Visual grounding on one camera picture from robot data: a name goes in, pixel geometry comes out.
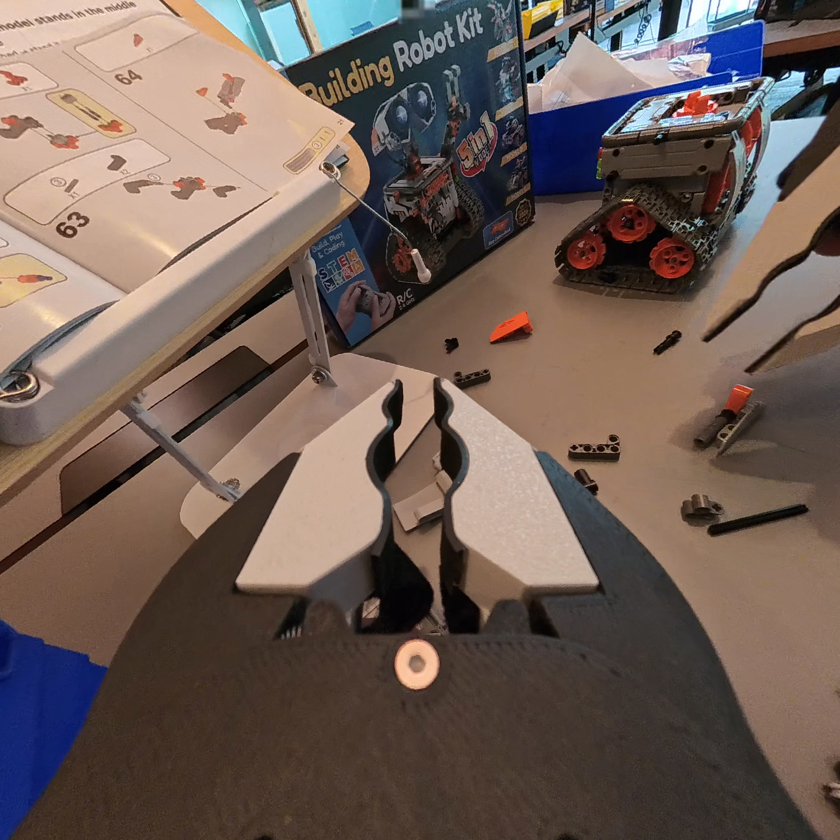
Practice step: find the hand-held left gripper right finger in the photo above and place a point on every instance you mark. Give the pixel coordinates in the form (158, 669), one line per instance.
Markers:
(518, 518)

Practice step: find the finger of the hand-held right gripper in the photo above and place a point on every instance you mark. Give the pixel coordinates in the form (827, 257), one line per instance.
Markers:
(817, 338)
(787, 243)

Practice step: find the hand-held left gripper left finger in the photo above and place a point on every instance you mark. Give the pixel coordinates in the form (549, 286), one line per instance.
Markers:
(315, 518)

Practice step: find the grey tube beam assembly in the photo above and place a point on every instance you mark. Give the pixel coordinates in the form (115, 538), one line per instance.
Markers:
(735, 423)

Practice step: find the robot kit instruction booklet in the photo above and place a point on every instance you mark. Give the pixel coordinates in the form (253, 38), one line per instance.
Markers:
(197, 131)

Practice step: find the black pin connector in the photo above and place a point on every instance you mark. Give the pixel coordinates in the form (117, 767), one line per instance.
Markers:
(586, 481)

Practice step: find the grey angled beam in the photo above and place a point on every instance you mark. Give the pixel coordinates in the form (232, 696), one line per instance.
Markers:
(594, 450)

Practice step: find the light grey box panel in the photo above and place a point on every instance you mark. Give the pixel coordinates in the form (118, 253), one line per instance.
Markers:
(417, 512)

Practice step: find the grey orange tracked toy robot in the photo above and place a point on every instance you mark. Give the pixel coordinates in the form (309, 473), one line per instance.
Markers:
(663, 164)

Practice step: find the dark grey short beam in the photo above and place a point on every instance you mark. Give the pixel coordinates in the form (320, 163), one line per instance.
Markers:
(472, 378)

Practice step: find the black axle pin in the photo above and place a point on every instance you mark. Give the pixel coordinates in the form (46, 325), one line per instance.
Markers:
(667, 342)

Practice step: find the grey axle connector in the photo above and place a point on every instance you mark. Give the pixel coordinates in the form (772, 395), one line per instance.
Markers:
(699, 508)

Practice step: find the long black axle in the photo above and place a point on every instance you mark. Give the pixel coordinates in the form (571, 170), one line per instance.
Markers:
(758, 519)

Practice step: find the small orange wedge panel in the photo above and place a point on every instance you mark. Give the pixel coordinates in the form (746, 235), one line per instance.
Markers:
(508, 328)

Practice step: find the crumpled clear plastic bags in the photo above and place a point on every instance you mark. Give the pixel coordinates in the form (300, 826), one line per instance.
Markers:
(590, 72)

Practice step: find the blue robot kit box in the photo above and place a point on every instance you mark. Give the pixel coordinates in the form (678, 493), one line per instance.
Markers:
(420, 131)

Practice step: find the silver branched connector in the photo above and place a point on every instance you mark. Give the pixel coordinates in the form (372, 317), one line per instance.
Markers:
(833, 787)

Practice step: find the white printed instruction sheet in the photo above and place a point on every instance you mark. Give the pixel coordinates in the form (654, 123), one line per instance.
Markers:
(79, 29)

